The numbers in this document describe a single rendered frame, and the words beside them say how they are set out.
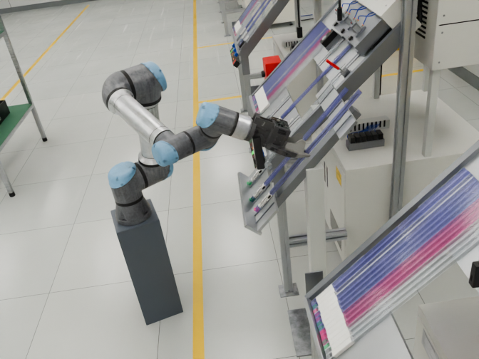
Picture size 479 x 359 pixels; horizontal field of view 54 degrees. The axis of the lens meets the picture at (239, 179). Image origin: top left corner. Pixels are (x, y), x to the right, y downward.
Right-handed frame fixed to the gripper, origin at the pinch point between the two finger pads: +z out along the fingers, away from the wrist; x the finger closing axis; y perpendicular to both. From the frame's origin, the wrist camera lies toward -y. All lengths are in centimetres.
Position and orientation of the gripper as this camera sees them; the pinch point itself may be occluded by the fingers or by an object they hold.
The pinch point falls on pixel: (304, 154)
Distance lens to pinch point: 148.5
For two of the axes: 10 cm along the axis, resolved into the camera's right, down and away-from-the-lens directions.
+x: -0.7, -5.2, 8.5
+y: 3.7, -8.0, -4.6
